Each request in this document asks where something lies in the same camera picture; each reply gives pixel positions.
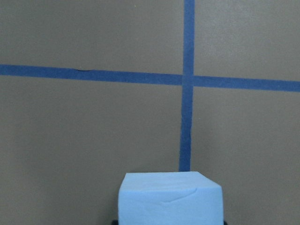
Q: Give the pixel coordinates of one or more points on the light blue foam block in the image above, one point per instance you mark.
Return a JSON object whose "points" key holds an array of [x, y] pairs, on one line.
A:
{"points": [[169, 198]]}

